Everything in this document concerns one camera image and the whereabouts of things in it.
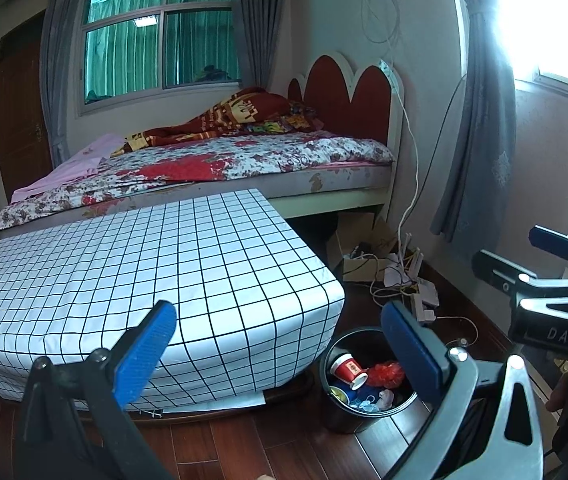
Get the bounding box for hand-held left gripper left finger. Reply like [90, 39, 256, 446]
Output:
[16, 300, 178, 480]

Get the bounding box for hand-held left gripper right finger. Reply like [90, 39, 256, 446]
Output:
[379, 301, 547, 480]

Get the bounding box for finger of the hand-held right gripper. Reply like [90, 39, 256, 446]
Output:
[471, 250, 537, 296]
[529, 225, 568, 286]

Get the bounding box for red plastic bag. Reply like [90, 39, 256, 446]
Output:
[366, 360, 407, 386]

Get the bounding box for blue fuzzy sock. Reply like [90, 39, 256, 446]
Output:
[331, 382, 379, 406]

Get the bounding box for red white paper cup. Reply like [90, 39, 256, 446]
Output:
[330, 353, 369, 391]

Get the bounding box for light blue wrapper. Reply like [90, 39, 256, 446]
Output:
[351, 392, 382, 413]

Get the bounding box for black trash bin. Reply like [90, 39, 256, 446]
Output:
[318, 327, 432, 435]

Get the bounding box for white power strip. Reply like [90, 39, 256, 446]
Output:
[409, 280, 440, 323]

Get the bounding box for white checked tablecloth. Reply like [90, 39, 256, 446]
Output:
[0, 187, 345, 413]

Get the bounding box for cardboard box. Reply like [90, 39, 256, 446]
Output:
[326, 212, 399, 281]

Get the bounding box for grey curtain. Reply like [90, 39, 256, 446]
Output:
[38, 0, 89, 171]
[229, 0, 289, 96]
[431, 0, 520, 261]

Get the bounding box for pink cloth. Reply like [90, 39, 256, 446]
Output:
[11, 133, 124, 203]

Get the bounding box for bed with red headboard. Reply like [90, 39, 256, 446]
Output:
[0, 51, 405, 233]

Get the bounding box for floral bedsheet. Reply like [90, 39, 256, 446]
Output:
[0, 130, 395, 228]

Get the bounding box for red printed blanket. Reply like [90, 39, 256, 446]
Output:
[111, 86, 325, 158]

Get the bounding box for brown wooden door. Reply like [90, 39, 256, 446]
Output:
[0, 10, 54, 201]

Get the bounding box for window with green curtain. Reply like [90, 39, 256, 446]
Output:
[78, 0, 245, 118]

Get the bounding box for white cable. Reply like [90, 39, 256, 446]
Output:
[379, 60, 421, 281]

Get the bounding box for black cable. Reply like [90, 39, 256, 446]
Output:
[414, 75, 467, 261]

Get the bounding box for hanging white wall cables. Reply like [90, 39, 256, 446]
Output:
[361, 0, 405, 63]

